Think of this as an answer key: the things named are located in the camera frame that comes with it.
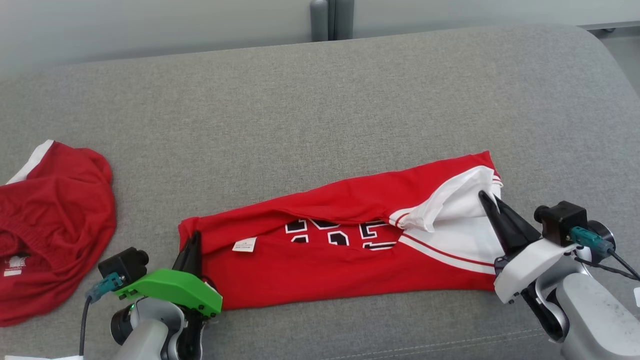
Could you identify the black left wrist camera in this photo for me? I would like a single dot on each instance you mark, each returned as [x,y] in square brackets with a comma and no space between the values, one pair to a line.
[122,265]

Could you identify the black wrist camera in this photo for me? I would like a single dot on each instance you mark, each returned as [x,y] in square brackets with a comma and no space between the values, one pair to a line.
[562,222]
[122,265]

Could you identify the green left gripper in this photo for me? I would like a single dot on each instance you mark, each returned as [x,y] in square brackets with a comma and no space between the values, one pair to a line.
[175,292]

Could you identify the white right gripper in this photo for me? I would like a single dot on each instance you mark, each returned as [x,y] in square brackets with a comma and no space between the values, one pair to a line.
[525,270]

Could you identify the red white sports shorts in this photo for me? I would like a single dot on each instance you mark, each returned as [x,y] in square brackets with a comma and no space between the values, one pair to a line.
[55,235]

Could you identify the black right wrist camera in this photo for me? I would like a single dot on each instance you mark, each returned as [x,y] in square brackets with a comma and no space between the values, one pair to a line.
[562,222]

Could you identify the grey fabric sofa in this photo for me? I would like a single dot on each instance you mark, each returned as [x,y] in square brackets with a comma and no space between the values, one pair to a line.
[300,110]

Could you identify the red white jersey shirt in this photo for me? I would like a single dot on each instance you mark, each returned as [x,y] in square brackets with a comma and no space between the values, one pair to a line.
[325,270]

